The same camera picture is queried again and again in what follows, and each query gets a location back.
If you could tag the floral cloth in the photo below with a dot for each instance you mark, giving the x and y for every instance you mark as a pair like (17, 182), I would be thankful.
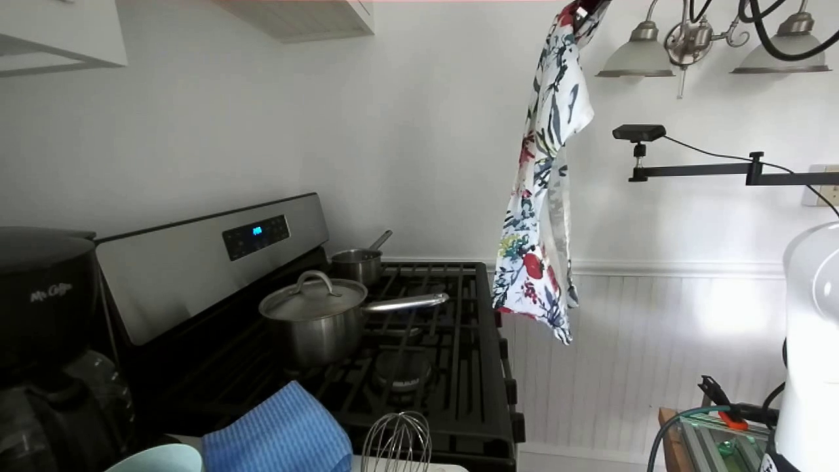
(541, 219)

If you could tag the blue cloth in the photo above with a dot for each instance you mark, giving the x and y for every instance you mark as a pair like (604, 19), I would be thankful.
(275, 434)

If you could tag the black stainless oven range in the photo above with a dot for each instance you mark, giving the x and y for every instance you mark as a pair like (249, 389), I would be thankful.
(174, 271)

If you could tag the small steel saucepan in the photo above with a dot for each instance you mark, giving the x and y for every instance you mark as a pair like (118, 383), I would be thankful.
(356, 266)

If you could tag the steel pot lid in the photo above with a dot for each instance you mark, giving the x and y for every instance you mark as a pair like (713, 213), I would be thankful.
(309, 299)

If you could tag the large steel pot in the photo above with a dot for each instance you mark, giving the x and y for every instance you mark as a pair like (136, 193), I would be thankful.
(318, 335)

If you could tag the white tray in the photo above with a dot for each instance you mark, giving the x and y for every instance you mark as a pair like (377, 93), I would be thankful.
(442, 464)

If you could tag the white glass lamp shade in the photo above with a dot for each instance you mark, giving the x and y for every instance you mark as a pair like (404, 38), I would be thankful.
(788, 54)
(638, 59)

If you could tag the silver lamp fixture stem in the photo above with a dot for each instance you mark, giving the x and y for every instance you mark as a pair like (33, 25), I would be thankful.
(689, 39)

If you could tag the black clamp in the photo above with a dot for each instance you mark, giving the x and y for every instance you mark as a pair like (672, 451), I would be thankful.
(721, 396)

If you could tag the pale green bowl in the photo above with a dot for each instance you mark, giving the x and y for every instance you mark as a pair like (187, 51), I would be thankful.
(161, 459)

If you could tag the green circuit board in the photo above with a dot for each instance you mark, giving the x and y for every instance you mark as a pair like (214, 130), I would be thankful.
(724, 442)

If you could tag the black coffee maker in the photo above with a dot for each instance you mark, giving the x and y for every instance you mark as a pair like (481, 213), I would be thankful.
(43, 330)

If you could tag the black exterior camera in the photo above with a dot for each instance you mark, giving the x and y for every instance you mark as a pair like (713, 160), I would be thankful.
(638, 131)

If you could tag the beige wall cabinet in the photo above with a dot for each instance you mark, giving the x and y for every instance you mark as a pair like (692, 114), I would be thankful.
(305, 16)

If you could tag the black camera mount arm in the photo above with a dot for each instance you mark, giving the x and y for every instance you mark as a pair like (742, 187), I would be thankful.
(699, 170)

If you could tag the white wall cabinet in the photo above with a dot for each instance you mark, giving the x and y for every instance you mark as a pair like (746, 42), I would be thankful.
(62, 29)

